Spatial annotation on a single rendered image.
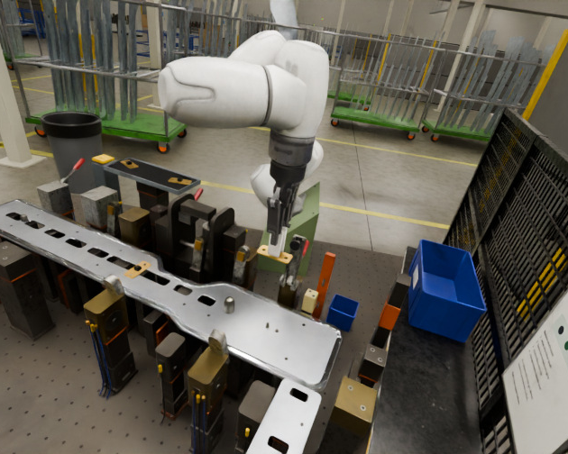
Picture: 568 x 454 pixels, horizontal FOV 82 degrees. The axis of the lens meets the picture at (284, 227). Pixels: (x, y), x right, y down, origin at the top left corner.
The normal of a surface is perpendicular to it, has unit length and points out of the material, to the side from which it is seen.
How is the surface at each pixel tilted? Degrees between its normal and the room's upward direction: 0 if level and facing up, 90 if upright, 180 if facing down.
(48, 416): 0
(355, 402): 0
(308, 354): 0
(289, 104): 93
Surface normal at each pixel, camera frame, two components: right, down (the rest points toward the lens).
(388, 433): 0.13, -0.85
